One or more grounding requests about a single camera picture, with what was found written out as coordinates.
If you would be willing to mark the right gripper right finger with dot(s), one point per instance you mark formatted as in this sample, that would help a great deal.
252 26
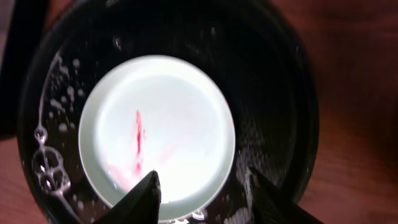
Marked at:
268 205

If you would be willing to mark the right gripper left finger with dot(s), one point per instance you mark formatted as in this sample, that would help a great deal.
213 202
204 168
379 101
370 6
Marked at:
140 206

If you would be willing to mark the light green plate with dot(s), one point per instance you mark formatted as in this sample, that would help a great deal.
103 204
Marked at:
158 113

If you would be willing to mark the black round tray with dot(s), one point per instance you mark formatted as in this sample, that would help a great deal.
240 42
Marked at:
245 47

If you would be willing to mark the black rectangular soap tray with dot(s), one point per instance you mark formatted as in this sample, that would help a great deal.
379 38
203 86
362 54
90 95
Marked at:
27 23

